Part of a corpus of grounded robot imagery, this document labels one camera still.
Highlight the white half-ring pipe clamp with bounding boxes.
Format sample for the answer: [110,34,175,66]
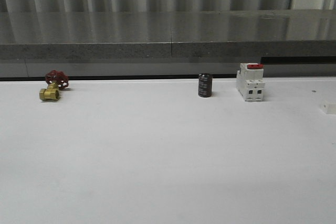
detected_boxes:
[320,100,336,115]

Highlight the black cylindrical capacitor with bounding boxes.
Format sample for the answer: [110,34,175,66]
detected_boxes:
[198,73,213,98]

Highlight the grey stone counter ledge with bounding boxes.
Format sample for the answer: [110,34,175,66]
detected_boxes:
[1,10,335,62]

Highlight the brass valve red handwheel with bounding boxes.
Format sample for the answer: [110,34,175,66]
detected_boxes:
[39,70,69,101]

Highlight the white circuit breaker red switch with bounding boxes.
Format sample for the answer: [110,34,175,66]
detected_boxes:
[236,63,265,102]

